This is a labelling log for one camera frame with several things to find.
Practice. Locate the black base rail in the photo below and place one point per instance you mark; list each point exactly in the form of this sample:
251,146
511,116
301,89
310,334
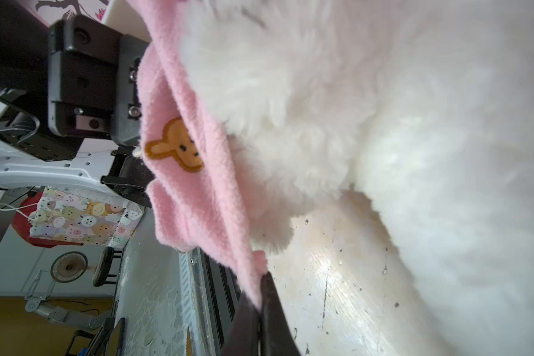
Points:
209,297

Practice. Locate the red round object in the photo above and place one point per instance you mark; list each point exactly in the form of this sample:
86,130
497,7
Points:
22,226

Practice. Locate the patterned cartoon fabric bag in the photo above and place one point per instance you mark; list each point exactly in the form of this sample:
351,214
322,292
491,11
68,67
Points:
88,217

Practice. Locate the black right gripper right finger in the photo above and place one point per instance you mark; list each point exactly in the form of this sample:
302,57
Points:
275,337

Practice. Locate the white teddy bear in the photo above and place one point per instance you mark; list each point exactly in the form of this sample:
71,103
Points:
425,107

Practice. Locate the pink teddy hoodie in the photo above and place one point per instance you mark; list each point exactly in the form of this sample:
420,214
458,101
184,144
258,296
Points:
194,193

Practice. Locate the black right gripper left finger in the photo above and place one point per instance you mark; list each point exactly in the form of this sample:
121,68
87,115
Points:
243,339

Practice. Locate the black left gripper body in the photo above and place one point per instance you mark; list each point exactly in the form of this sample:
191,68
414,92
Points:
92,81

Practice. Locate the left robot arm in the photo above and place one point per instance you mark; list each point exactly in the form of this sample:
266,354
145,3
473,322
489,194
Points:
23,88

